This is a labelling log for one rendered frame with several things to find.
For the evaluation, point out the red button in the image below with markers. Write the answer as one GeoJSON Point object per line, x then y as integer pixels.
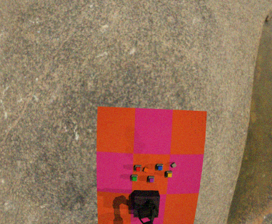
{"type": "Point", "coordinates": [138, 167]}

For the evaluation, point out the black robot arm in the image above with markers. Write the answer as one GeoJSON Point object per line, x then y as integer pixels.
{"type": "Point", "coordinates": [151, 211]}

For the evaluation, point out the blue button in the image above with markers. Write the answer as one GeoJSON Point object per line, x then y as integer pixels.
{"type": "Point", "coordinates": [159, 167]}

